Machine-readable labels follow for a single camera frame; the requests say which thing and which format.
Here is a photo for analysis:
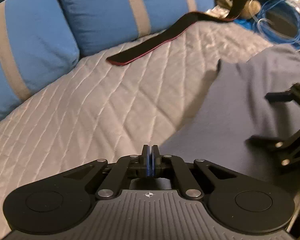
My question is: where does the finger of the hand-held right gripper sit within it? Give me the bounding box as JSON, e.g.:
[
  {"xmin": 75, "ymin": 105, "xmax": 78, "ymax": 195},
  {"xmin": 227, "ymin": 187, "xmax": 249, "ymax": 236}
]
[
  {"xmin": 264, "ymin": 83, "xmax": 300, "ymax": 113},
  {"xmin": 247, "ymin": 123, "xmax": 300, "ymax": 175}
]

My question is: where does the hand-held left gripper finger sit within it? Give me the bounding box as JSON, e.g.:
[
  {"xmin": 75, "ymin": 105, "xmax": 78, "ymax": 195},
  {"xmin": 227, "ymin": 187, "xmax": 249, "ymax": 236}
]
[
  {"xmin": 64, "ymin": 144, "xmax": 151, "ymax": 201},
  {"xmin": 151, "ymin": 144, "xmax": 241, "ymax": 201}
]

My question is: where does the blue-grey fleece garment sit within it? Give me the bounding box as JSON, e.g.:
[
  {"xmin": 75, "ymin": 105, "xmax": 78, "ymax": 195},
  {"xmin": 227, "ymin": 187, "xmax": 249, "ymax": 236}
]
[{"xmin": 157, "ymin": 45, "xmax": 300, "ymax": 200}]

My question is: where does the bright blue cloth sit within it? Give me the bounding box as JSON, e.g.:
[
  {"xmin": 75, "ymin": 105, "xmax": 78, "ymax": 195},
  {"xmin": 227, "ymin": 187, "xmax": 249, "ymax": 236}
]
[{"xmin": 234, "ymin": 17, "xmax": 254, "ymax": 32}]

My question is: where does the grey quilted bedspread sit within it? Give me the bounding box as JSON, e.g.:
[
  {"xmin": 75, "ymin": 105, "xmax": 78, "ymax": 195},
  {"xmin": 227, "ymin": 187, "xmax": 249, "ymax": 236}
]
[{"xmin": 0, "ymin": 21, "xmax": 276, "ymax": 233}]

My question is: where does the beige plush toy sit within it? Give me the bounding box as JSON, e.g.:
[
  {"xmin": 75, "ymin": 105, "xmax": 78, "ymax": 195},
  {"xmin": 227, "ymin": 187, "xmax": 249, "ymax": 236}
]
[{"xmin": 242, "ymin": 0, "xmax": 262, "ymax": 18}]

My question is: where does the blue grey-striped pillow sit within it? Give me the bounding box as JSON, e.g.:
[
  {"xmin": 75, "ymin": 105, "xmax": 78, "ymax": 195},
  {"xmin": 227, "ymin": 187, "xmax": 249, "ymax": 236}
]
[
  {"xmin": 0, "ymin": 0, "xmax": 81, "ymax": 128},
  {"xmin": 54, "ymin": 0, "xmax": 216, "ymax": 58}
]

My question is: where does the blue cable coil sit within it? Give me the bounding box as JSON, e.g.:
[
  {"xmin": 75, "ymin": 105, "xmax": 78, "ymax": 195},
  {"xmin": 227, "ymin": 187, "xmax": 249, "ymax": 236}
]
[{"xmin": 249, "ymin": 0, "xmax": 300, "ymax": 53}]

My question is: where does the black strap with red edge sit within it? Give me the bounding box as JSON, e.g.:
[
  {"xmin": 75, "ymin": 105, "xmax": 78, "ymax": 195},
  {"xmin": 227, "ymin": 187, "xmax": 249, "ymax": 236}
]
[{"xmin": 106, "ymin": 0, "xmax": 248, "ymax": 66}]

